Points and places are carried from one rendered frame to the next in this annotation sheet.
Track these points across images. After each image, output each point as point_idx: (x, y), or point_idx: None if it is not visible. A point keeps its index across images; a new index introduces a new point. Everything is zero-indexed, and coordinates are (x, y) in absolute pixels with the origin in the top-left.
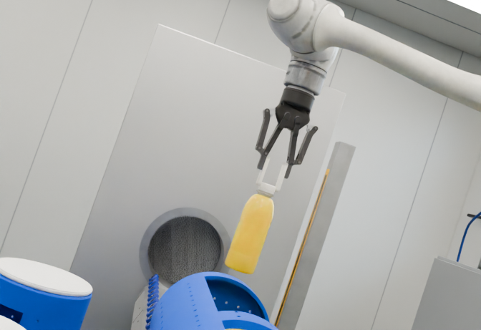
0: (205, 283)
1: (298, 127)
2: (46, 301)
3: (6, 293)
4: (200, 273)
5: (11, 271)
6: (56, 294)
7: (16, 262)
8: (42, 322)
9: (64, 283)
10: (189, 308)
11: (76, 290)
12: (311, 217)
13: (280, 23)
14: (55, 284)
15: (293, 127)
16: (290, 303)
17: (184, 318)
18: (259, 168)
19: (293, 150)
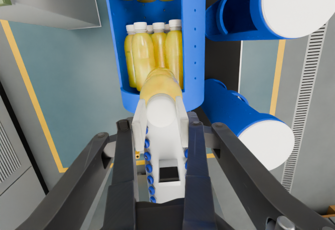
0: (185, 60)
1: (108, 217)
2: (255, 118)
3: (275, 117)
4: (186, 108)
5: (283, 130)
6: (253, 123)
7: (282, 153)
8: (247, 114)
9: (251, 144)
10: None
11: (244, 135)
12: None
13: None
14: (257, 134)
15: (139, 216)
16: (100, 220)
17: None
18: (191, 112)
19: (123, 147)
